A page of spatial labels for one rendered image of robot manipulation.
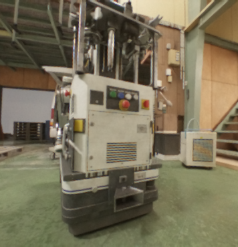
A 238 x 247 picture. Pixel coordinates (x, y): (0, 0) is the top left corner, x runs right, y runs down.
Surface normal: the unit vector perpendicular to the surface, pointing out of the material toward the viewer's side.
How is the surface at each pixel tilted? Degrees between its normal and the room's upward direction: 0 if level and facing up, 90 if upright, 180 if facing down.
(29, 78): 90
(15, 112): 90
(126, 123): 90
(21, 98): 90
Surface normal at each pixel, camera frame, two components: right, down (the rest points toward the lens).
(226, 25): 0.25, 0.00
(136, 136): 0.45, 0.00
